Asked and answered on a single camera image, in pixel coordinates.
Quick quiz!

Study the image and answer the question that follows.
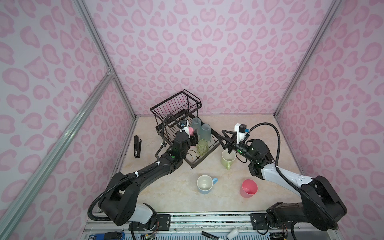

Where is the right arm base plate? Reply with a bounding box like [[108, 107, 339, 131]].
[[250, 213, 291, 233]]

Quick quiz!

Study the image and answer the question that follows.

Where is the blue black tool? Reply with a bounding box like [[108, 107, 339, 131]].
[[88, 232, 125, 240]]

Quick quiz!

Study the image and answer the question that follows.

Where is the light green mug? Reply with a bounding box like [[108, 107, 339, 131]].
[[221, 150, 236, 171]]

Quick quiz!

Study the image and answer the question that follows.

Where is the white small bottle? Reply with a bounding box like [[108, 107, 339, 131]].
[[226, 228, 240, 240]]

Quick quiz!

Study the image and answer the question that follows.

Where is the black marker pen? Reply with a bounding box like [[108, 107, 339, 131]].
[[202, 231, 220, 240]]

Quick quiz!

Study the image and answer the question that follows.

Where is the teal frosted tumbler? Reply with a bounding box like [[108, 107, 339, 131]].
[[200, 124, 212, 143], [191, 117, 202, 133]]

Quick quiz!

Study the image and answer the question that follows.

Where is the blue mug white inside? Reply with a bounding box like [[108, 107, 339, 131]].
[[197, 175, 218, 195]]

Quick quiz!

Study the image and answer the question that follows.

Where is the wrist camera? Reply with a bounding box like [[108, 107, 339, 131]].
[[180, 119, 189, 134], [234, 123, 250, 144]]

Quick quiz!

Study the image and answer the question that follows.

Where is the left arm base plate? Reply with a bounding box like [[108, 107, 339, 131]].
[[129, 214, 171, 232]]

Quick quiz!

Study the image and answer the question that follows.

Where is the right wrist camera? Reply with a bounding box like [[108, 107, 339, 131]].
[[234, 123, 250, 144]]

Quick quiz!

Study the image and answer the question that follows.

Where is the black wire dish rack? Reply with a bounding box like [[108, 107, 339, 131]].
[[150, 90, 220, 171]]

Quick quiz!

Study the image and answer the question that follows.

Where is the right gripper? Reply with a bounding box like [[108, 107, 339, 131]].
[[217, 131, 257, 164]]

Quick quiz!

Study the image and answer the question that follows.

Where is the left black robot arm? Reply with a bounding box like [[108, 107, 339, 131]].
[[87, 115, 192, 230]]

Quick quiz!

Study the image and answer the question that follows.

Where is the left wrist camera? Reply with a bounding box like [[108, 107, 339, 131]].
[[180, 119, 189, 134]]

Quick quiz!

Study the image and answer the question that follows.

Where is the black stapler left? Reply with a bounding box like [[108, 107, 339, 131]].
[[134, 135, 142, 159]]

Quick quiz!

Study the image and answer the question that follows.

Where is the green transparent cup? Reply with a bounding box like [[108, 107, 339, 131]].
[[197, 139, 209, 156]]

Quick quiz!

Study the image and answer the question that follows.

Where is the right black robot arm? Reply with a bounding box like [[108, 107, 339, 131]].
[[217, 123, 348, 232]]

